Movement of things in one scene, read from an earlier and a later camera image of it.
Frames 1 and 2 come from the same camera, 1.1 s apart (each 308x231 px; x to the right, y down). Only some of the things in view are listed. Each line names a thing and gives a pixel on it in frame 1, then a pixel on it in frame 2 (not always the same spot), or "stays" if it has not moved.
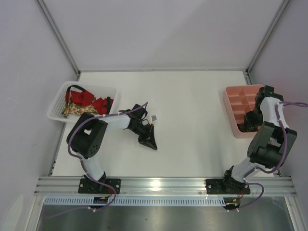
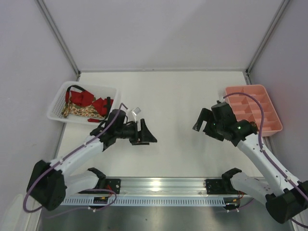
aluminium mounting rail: x=165 y=186 stays
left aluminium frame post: x=59 y=39 stays
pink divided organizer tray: x=238 y=99 stays
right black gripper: x=248 y=123 to x=208 y=123
